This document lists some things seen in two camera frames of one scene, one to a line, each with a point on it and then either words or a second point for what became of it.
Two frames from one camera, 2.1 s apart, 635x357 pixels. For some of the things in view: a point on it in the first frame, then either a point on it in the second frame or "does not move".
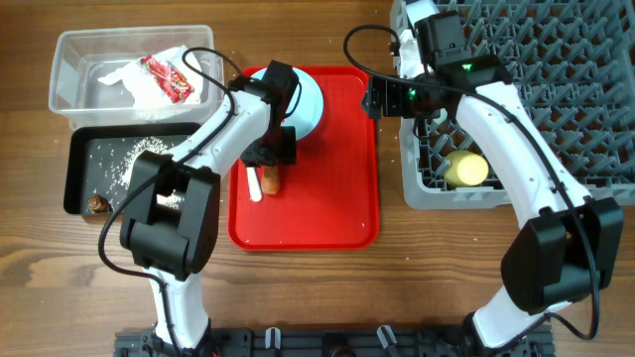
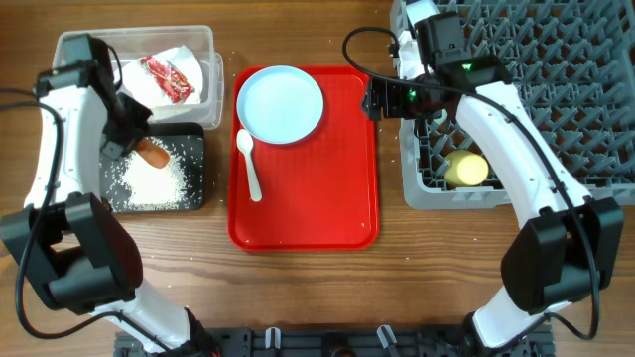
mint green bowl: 443,117 does not move
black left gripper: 287,154 -> 125,147
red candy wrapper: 172,81 does not move
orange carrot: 270,179 -> 153,154
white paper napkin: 144,89 does not move
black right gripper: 391,106 does not move
